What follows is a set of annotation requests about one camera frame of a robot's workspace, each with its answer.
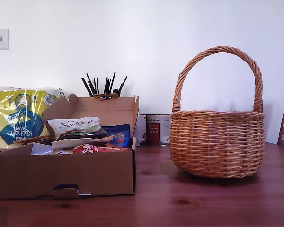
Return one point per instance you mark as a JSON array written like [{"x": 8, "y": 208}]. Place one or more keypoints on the blue Terry's orange egg bag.
[{"x": 119, "y": 137}]

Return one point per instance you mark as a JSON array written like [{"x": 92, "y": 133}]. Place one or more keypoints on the red chocolate bunnies bag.
[{"x": 97, "y": 149}]

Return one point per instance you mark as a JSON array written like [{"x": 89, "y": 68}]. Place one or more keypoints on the open brown cardboard box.
[{"x": 61, "y": 170}]

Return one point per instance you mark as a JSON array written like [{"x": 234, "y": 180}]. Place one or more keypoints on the white label tin can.
[{"x": 140, "y": 130}]

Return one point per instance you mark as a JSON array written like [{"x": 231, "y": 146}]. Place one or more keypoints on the red label tin can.
[{"x": 158, "y": 130}]

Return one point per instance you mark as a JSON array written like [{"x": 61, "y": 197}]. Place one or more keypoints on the wooden stick holder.
[{"x": 106, "y": 95}]

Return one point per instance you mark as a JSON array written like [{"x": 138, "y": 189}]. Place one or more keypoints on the bunch of black sticks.
[{"x": 92, "y": 86}]

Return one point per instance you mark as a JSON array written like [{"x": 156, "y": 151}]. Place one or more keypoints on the brown cork coaster stack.
[{"x": 30, "y": 139}]

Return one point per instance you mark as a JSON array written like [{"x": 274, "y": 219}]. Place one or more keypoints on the yellow blue kitchen towel pack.
[{"x": 14, "y": 118}]

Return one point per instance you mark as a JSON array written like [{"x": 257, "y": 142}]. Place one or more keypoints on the white wall light switch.
[{"x": 0, "y": 39}]

